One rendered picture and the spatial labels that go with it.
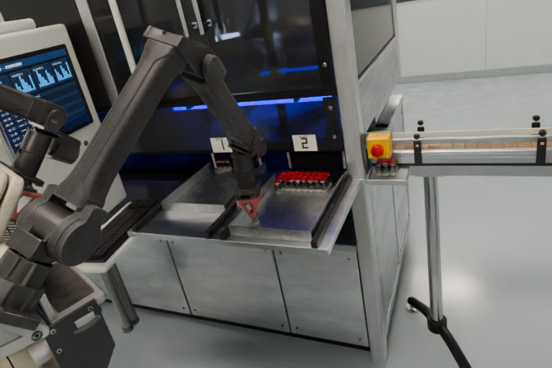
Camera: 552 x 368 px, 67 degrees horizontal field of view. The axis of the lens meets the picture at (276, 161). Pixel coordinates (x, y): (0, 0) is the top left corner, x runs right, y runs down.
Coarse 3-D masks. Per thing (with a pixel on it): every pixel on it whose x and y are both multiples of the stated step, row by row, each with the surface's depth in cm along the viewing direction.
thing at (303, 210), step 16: (272, 176) 149; (272, 192) 144; (288, 192) 142; (304, 192) 140; (320, 192) 138; (336, 192) 132; (272, 208) 134; (288, 208) 132; (304, 208) 130; (320, 208) 128; (240, 224) 128; (272, 224) 125; (288, 224) 123; (304, 224) 121; (304, 240) 114
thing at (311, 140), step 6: (294, 138) 144; (300, 138) 144; (312, 138) 142; (294, 144) 145; (300, 144) 144; (306, 144) 143; (312, 144) 143; (300, 150) 146; (306, 150) 145; (312, 150) 144
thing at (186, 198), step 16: (192, 176) 163; (208, 176) 168; (224, 176) 165; (176, 192) 153; (192, 192) 156; (208, 192) 154; (224, 192) 151; (176, 208) 144; (192, 208) 141; (208, 208) 138; (224, 208) 136
